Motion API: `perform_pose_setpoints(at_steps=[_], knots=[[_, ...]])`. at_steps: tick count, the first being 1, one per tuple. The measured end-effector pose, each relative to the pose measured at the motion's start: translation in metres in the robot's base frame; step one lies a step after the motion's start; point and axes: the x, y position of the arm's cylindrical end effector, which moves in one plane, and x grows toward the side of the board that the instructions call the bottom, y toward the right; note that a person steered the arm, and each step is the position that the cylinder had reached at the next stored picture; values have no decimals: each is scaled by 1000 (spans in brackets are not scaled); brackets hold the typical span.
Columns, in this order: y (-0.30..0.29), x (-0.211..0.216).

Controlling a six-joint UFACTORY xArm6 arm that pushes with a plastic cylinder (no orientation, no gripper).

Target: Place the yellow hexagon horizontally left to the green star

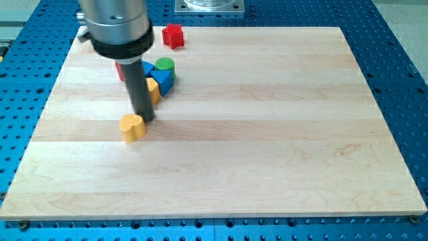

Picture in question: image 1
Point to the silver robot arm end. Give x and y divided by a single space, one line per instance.
118 29

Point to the yellow hexagon block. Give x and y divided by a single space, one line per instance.
154 90

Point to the red star block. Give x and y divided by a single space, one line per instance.
173 36

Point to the light wooden board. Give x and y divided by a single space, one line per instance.
260 122

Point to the blue triangle block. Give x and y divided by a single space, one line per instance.
164 79

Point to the green cylinder block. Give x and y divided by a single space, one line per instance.
166 63

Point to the yellow heart block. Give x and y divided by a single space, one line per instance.
132 127

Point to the blue cube block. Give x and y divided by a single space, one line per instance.
148 68

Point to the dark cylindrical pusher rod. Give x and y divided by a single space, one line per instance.
137 87

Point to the red block behind rod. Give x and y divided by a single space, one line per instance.
119 71

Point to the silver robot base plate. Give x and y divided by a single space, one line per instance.
209 6

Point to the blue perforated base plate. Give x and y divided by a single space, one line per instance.
33 63

